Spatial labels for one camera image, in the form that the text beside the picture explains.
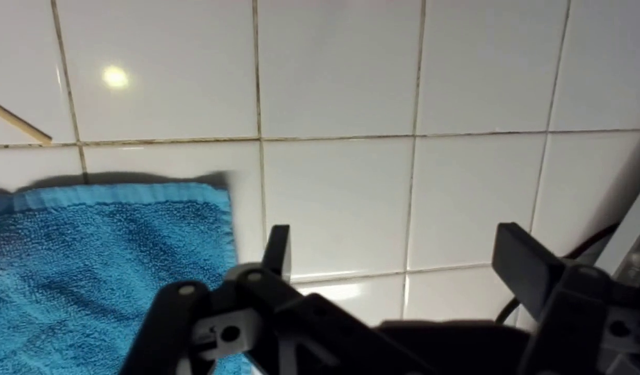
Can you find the blue terry towel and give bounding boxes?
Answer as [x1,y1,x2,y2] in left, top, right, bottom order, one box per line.
[0,181,255,375]

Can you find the thin wooden stick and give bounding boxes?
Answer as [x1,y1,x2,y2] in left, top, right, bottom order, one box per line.
[0,93,55,145]

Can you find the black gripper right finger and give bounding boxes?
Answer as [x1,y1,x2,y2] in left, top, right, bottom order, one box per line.
[491,220,640,375]

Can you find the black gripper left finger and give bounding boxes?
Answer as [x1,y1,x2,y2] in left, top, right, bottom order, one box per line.
[119,223,432,375]

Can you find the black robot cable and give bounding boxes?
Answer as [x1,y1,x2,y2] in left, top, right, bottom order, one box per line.
[495,220,622,326]

